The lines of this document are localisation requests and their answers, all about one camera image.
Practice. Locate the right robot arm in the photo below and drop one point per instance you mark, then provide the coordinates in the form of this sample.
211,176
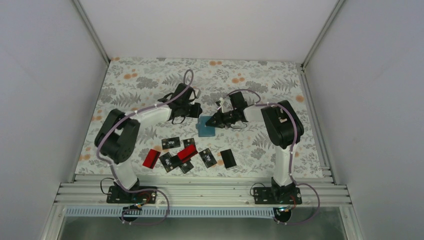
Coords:
283,127

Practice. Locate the red black card centre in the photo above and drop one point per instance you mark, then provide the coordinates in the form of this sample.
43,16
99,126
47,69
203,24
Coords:
187,153

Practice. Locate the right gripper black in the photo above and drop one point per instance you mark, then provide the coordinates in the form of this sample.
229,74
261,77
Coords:
219,123

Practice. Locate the black card lower left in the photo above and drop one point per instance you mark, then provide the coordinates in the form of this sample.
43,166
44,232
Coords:
170,162

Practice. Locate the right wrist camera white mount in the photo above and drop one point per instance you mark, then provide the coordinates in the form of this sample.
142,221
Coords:
224,105

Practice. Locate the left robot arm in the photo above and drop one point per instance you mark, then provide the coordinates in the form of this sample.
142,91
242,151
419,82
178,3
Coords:
117,137

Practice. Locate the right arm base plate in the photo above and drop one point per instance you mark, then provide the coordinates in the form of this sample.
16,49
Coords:
266,196

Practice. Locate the aluminium rail base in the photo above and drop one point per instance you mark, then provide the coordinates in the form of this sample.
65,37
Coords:
186,191

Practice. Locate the small black card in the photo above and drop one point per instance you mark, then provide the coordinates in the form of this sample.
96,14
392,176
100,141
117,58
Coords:
188,142
186,167
207,157

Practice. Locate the perforated cable duct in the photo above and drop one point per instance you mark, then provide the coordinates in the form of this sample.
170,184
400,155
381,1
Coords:
175,212

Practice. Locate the small black card middle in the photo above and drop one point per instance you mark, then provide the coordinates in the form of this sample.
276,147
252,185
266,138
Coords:
207,157

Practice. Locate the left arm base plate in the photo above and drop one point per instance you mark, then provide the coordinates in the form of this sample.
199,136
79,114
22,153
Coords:
116,195

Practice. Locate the teal leather card holder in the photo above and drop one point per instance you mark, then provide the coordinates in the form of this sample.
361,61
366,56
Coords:
202,129

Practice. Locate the small black card top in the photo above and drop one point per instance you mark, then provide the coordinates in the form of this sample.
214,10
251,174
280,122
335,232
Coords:
188,142

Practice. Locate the small black card bottom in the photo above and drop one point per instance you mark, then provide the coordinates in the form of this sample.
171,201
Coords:
186,167

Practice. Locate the black vip card upper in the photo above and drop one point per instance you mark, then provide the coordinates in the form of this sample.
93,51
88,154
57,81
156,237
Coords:
170,143

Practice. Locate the red card far left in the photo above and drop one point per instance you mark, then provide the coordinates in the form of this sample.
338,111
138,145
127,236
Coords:
151,158

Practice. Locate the floral table mat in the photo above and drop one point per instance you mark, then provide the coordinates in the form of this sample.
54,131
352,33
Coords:
133,83

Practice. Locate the black card far right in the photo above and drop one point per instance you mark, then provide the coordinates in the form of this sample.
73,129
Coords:
228,158

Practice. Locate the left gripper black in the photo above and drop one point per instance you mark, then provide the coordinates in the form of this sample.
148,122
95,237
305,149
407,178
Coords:
196,113

